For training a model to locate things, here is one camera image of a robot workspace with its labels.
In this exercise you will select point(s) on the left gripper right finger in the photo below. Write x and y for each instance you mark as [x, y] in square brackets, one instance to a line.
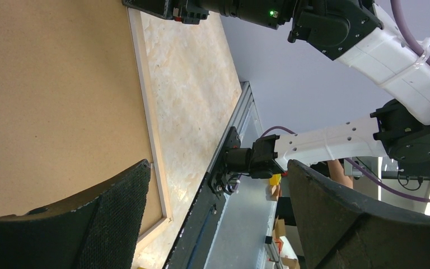
[343, 228]

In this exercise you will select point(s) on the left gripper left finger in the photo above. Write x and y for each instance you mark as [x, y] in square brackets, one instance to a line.
[95, 228]

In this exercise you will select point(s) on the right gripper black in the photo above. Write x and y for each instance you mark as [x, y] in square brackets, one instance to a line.
[183, 11]

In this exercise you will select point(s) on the brown cardboard backing board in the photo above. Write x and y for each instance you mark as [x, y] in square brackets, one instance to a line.
[71, 107]

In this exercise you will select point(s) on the light wooden picture frame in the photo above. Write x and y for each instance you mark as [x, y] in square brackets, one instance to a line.
[136, 27]

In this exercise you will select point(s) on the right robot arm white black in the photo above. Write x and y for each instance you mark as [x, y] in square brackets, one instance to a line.
[358, 34]

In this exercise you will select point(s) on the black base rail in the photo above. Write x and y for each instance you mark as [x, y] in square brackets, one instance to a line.
[195, 237]

